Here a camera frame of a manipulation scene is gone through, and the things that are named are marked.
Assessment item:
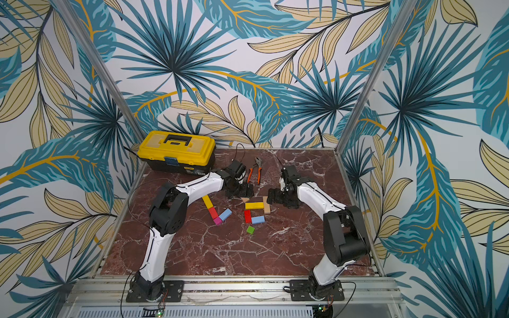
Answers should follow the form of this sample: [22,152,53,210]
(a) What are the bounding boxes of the natural wood long block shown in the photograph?
[262,196,271,215]

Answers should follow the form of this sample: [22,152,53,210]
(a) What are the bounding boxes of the yellow long block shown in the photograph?
[245,202,265,210]

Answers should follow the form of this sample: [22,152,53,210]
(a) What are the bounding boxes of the light blue block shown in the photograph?
[219,209,232,221]
[251,216,266,225]

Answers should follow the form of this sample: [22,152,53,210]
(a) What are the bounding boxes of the red block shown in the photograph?
[208,207,219,219]
[244,210,252,224]

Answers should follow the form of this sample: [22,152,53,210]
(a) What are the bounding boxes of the yellow short block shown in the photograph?
[202,196,214,209]

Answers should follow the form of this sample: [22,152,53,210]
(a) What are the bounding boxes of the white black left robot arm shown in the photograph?
[130,160,253,302]

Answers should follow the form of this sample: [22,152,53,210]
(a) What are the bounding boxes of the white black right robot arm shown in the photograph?
[267,166,371,301]

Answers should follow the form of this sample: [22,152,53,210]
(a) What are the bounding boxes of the orange groove joint pliers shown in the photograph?
[247,157,262,185]

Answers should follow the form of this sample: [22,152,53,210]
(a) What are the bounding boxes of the light blue flat block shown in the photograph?
[251,216,266,225]

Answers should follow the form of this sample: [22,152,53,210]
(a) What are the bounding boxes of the yellow black toolbox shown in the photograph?
[137,131,216,176]

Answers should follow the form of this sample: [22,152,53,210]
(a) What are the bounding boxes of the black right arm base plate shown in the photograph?
[289,279,345,302]

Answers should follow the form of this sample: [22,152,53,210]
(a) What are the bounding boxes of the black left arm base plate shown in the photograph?
[126,280,184,303]

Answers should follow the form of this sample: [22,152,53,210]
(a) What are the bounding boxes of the aluminium front rail frame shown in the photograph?
[59,276,410,317]

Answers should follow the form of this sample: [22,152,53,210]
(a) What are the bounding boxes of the silver aluminium corner post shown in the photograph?
[335,0,417,156]

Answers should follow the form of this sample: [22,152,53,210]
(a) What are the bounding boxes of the silver left corner post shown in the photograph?
[51,0,146,142]

